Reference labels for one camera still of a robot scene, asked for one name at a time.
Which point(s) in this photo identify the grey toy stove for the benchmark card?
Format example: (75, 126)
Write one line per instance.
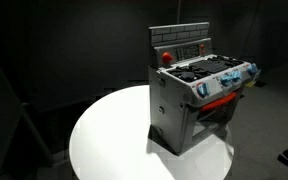
(175, 105)

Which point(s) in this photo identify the blue stove knob left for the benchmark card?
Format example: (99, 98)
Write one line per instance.
(203, 90)

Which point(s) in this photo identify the blue stove knob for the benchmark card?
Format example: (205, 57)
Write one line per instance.
(252, 69)
(226, 80)
(203, 90)
(236, 75)

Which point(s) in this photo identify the blue stove knob right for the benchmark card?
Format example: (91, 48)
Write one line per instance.
(252, 69)

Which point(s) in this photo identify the large orange round knob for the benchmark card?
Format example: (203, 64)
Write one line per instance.
(167, 57)

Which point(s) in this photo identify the white round table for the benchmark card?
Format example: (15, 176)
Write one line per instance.
(110, 141)

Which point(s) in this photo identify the black tripod leg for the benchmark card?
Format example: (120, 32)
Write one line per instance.
(20, 113)

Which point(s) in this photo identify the orange oven door handle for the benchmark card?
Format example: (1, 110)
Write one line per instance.
(219, 102)

